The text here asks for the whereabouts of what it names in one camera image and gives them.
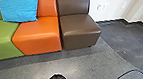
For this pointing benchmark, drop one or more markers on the orange sofa seat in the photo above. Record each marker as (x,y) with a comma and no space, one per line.
(37,36)

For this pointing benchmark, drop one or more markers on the green sofa seat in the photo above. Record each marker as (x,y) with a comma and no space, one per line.
(0,36)

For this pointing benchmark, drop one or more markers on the blue square cushion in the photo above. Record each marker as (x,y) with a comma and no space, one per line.
(17,4)

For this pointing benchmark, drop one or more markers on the brown sofa seat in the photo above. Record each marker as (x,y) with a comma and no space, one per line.
(78,29)

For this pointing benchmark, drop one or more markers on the white double wall outlet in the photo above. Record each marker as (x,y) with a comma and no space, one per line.
(103,6)

